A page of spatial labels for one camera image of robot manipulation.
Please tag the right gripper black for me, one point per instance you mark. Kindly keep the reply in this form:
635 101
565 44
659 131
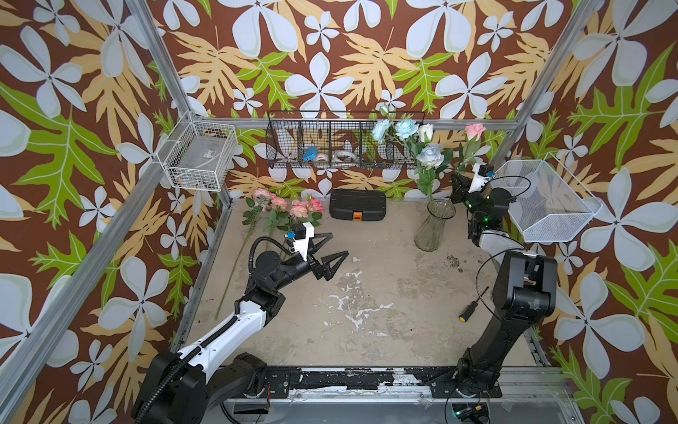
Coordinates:
463 184

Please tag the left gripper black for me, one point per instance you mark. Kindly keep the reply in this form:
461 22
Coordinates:
320 268

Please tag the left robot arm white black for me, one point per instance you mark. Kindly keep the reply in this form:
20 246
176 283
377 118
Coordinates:
181 387

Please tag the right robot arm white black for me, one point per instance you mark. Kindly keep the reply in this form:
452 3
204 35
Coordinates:
523 294

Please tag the clear glass vase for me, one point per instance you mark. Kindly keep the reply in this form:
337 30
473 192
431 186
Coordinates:
429 235

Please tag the mixed pastel flower bouquet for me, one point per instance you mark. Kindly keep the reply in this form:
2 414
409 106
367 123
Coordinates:
417 140

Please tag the black tool case orange latch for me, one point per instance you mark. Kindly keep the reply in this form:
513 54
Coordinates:
358 205

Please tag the white mesh basket right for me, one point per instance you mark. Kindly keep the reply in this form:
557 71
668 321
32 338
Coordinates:
551 204

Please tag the tape roll in basket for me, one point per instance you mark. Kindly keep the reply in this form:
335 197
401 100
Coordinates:
344 157

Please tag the blue object in basket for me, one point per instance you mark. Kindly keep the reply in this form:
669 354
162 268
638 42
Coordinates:
310 154

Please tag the black yellow screwdriver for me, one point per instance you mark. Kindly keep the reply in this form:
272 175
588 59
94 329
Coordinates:
470 309

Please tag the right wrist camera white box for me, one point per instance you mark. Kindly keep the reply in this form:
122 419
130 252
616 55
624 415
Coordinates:
483 173

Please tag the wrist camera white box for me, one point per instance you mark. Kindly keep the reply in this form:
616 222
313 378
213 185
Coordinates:
298 239
483 173

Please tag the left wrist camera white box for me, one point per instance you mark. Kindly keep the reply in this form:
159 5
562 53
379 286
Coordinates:
298 239

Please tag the black wire basket back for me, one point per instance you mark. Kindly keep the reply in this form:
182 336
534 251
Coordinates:
289 133

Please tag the aluminium frame corner post right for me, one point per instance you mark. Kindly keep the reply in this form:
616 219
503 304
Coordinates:
557 57

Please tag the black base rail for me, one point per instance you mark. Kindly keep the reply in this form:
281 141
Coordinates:
443 382

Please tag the white wire basket left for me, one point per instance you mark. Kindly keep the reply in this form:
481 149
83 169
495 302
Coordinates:
197 154

